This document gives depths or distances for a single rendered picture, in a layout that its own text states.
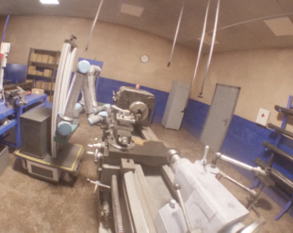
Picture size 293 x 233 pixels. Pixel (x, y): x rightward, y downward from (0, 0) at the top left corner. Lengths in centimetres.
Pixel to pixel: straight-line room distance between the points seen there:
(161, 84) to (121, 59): 176
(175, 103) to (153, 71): 148
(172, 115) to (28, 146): 472
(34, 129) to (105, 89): 385
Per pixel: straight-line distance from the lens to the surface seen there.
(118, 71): 530
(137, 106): 186
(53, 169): 195
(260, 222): 54
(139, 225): 78
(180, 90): 540
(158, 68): 559
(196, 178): 64
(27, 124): 192
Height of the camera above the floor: 148
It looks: 13 degrees down
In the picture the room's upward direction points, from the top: 14 degrees clockwise
